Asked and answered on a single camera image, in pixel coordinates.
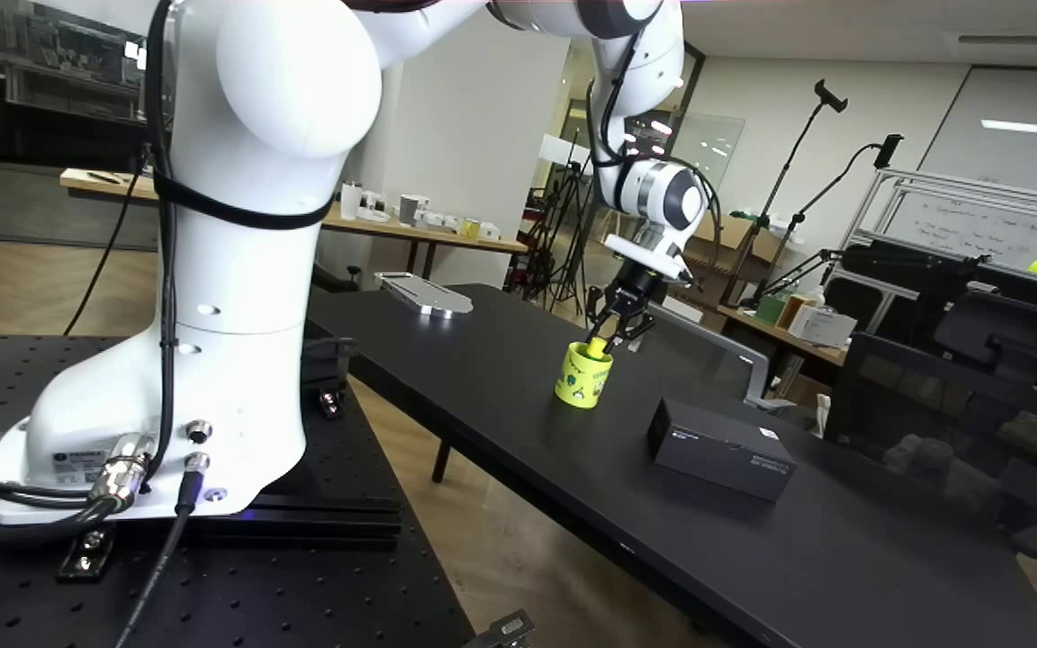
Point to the black perforated breadboard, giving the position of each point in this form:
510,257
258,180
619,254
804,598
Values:
15,598

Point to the black rectangular box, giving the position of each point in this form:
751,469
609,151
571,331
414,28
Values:
717,452

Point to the black camera tripod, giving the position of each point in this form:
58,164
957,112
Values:
558,229

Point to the grey flat monitor panel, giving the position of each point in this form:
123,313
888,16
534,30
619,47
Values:
710,346

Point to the short black boom stand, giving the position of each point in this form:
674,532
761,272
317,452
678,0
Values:
836,185

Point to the brown cardboard box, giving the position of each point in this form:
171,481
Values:
737,245

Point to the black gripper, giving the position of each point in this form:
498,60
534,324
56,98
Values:
632,296

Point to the white mandoline slicer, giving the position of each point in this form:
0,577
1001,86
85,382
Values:
423,293

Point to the tall black boom stand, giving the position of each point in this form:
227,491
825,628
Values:
781,166

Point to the yellow-green plastic cup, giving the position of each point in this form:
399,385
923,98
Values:
581,382

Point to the small metal clamp bracket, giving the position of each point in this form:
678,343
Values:
501,630
87,554

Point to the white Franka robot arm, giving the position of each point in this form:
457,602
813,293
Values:
252,240

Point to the cluttered wooden desk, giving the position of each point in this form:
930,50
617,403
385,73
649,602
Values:
781,330

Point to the long wooden table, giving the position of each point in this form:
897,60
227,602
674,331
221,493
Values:
398,229

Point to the white rolling whiteboard rack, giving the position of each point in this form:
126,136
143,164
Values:
974,217

